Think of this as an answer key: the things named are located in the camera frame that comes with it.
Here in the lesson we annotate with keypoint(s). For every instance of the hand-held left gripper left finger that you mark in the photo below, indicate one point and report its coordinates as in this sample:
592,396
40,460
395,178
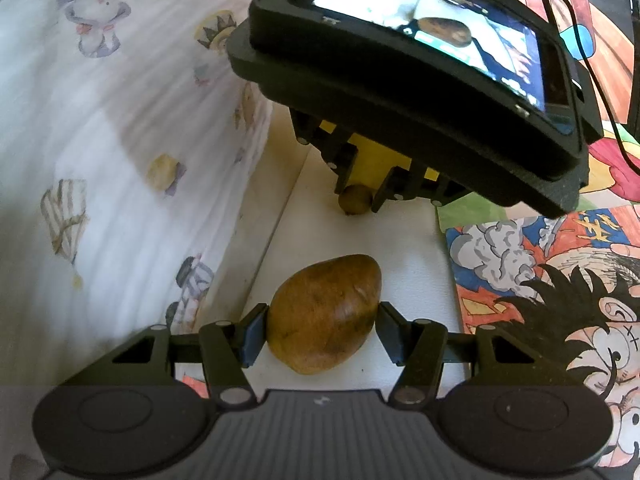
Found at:
255,335

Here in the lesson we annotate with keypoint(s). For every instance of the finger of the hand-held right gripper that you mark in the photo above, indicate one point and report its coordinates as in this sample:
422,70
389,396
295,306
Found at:
390,187
342,160

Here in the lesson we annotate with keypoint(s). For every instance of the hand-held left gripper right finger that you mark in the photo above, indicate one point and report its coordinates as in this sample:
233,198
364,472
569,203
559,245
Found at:
391,335

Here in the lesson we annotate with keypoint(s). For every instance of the large brown potato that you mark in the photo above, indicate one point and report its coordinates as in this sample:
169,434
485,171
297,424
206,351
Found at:
325,310

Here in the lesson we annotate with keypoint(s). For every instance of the white cartoon printed blanket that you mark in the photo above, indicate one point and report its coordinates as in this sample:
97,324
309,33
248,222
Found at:
100,160

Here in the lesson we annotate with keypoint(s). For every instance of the wall poster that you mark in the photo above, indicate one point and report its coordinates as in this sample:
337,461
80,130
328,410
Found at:
607,50

